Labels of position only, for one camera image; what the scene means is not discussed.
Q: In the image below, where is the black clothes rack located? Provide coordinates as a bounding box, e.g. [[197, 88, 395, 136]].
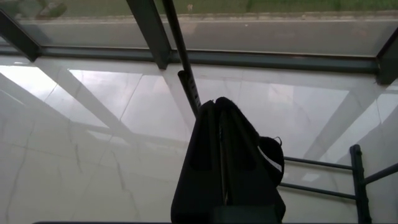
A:
[[160, 0, 398, 224]]

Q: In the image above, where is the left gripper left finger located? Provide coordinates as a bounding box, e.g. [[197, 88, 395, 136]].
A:
[[170, 100, 223, 223]]

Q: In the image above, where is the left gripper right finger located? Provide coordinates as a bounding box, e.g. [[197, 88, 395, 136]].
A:
[[221, 114, 287, 223]]

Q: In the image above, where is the black garment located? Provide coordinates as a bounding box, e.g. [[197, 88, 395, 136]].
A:
[[213, 96, 285, 189]]

